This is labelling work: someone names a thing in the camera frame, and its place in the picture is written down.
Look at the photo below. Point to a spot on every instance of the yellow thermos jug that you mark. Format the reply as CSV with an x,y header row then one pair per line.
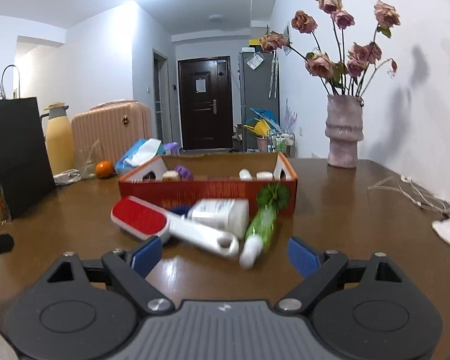
x,y
58,138

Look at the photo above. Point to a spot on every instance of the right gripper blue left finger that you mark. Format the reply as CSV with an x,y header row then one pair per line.
x,y
145,256

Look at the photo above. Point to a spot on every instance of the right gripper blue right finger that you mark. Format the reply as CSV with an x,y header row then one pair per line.
x,y
305,258

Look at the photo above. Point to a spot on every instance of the pink suitcase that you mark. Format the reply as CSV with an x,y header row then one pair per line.
x,y
117,125

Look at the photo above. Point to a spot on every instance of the blue tissue pack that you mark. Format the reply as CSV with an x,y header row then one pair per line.
x,y
139,154

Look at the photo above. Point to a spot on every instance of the dried pink roses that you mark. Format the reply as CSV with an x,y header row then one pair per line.
x,y
356,66

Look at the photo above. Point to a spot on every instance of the green spray bottle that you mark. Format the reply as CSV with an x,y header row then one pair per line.
x,y
258,236

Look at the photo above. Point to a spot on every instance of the blue gear cap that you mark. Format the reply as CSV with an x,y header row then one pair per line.
x,y
180,209

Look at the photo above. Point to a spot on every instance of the orange cardboard box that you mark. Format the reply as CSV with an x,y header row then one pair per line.
x,y
216,175

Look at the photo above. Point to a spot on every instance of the white bottle cap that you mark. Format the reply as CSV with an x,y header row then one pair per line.
x,y
264,176

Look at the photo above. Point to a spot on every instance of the orange fruit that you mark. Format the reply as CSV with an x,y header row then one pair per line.
x,y
104,170

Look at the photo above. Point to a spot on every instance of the grey refrigerator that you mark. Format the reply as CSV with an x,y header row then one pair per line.
x,y
258,73

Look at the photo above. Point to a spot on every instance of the beige cube adapter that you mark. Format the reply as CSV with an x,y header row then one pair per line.
x,y
171,175

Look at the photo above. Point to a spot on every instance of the pink ceramic vase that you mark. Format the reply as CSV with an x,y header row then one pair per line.
x,y
344,126

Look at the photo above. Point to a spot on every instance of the red lint brush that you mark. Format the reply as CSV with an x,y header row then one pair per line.
x,y
143,219

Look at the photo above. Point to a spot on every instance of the purple gear cap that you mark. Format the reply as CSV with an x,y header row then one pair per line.
x,y
184,173

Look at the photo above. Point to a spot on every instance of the wire rack with bottles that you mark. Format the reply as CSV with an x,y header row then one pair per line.
x,y
281,142

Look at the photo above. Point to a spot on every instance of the yellow blue toy pile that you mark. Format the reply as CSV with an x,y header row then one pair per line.
x,y
263,123

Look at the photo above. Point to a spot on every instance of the dark entrance door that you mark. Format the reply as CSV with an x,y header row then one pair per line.
x,y
205,102

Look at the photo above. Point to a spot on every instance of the yellow box on fridge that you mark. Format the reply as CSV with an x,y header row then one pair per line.
x,y
254,42

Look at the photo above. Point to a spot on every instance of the white rectangular bottle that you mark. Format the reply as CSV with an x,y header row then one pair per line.
x,y
228,215

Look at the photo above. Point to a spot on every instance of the clear glass cup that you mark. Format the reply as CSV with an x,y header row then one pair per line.
x,y
86,160

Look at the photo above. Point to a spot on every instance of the black paper bag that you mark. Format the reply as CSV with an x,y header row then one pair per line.
x,y
25,173

